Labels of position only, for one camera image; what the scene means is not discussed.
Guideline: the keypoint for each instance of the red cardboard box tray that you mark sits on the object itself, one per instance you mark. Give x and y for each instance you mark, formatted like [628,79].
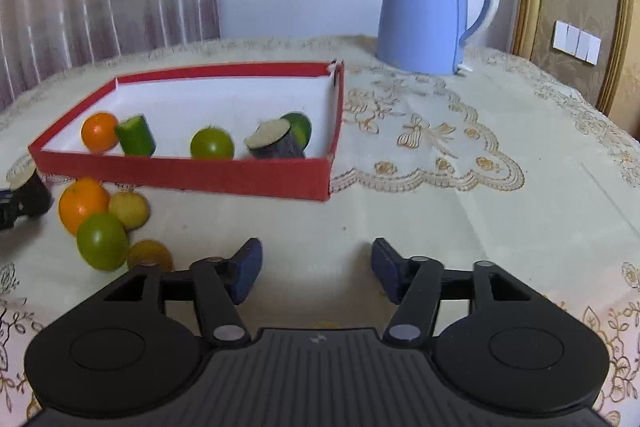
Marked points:
[200,179]

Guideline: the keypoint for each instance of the green plum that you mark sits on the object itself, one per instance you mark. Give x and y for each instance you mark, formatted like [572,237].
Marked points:
[102,242]
[212,144]

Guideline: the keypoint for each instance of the blue electric kettle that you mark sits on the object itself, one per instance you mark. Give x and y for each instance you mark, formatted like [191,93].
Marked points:
[420,7]

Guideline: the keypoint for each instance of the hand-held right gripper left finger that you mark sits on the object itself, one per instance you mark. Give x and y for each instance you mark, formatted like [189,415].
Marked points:
[247,267]

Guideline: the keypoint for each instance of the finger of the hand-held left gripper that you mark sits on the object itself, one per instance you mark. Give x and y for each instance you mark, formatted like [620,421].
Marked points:
[7,213]

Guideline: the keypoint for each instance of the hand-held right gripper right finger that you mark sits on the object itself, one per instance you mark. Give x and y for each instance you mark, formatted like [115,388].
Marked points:
[387,269]

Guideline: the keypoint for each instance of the dark eggplant piece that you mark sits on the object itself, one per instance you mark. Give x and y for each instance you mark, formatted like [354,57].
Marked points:
[280,144]
[32,199]

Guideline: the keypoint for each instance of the small yellow-orange citrus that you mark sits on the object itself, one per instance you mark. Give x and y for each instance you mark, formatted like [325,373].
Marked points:
[150,253]

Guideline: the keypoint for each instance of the cut cucumber piece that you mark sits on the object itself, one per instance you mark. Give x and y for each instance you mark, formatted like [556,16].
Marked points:
[136,138]

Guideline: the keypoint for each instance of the small yellow pear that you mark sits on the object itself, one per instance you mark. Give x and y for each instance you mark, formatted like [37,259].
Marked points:
[131,209]

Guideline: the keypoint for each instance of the orange mandarin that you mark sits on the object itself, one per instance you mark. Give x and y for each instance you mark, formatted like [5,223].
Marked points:
[97,133]
[82,204]

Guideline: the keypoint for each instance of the white wall light switch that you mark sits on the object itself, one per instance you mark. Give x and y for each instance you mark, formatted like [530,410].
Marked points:
[575,42]

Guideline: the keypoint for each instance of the cucumber end piece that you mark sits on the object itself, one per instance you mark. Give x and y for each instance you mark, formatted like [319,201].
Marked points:
[302,124]

